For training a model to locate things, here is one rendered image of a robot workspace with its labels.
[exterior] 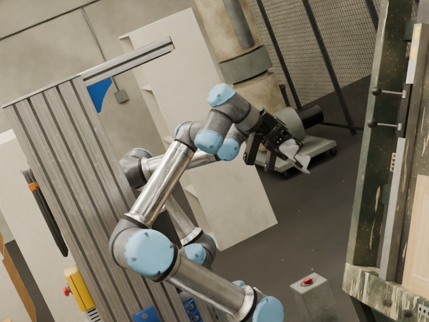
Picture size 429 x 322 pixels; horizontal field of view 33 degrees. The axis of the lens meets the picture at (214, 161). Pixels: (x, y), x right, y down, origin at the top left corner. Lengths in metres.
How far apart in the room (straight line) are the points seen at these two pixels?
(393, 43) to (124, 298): 1.46
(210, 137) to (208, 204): 4.39
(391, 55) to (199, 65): 3.48
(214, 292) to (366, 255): 1.11
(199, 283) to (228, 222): 4.48
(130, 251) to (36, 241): 2.81
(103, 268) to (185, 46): 4.14
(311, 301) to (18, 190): 2.32
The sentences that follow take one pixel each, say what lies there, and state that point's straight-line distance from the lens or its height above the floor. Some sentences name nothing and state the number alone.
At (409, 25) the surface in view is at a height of 1.70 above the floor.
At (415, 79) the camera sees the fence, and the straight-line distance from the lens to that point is 2.78.
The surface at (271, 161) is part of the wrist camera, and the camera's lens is 2.71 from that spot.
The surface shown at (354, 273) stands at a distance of 3.00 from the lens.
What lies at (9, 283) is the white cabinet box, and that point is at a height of 0.51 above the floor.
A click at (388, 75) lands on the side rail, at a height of 1.54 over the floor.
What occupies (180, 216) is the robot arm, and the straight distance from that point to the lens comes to 2.82.
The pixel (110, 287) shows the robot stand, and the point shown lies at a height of 1.39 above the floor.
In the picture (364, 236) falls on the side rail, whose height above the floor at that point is 0.99.
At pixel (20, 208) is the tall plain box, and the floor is 1.34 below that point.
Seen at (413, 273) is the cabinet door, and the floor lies 0.94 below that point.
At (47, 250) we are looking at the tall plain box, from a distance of 4.73.
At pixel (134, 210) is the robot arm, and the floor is 1.63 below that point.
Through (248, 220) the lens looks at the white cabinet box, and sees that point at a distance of 6.55.
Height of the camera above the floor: 2.10
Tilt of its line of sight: 12 degrees down
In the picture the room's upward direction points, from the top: 23 degrees counter-clockwise
